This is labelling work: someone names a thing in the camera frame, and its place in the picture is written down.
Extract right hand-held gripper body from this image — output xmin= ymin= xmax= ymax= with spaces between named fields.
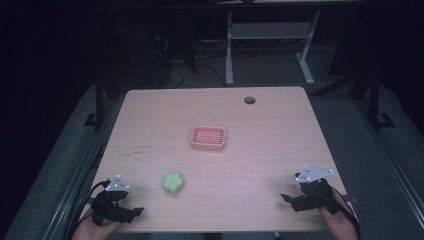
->
xmin=294 ymin=165 xmax=338 ymax=215

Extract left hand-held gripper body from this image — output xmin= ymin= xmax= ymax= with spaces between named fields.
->
xmin=90 ymin=174 xmax=135 ymax=226

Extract green flower-shaped soap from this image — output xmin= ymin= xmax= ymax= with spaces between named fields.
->
xmin=161 ymin=171 xmax=185 ymax=194

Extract pink slotted soap dish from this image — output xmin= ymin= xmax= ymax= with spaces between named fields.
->
xmin=190 ymin=125 xmax=227 ymax=151

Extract person's left hand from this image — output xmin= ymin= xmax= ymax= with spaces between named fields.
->
xmin=71 ymin=215 xmax=122 ymax=240

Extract person's right hand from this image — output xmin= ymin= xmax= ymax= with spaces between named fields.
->
xmin=317 ymin=192 xmax=360 ymax=240

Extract black metal stand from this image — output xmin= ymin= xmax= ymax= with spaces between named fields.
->
xmin=366 ymin=68 xmax=396 ymax=130
xmin=83 ymin=71 xmax=108 ymax=128

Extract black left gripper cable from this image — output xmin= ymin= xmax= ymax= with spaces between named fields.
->
xmin=63 ymin=179 xmax=112 ymax=240

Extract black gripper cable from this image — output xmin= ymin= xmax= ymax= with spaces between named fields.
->
xmin=63 ymin=179 xmax=112 ymax=240
xmin=329 ymin=187 xmax=363 ymax=240

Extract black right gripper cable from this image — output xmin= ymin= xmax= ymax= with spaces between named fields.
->
xmin=329 ymin=187 xmax=363 ymax=240

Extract bundle of floor cables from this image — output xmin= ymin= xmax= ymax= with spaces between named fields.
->
xmin=153 ymin=34 xmax=231 ymax=88

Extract white metal desk frame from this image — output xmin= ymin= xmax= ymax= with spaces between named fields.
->
xmin=224 ymin=9 xmax=322 ymax=86

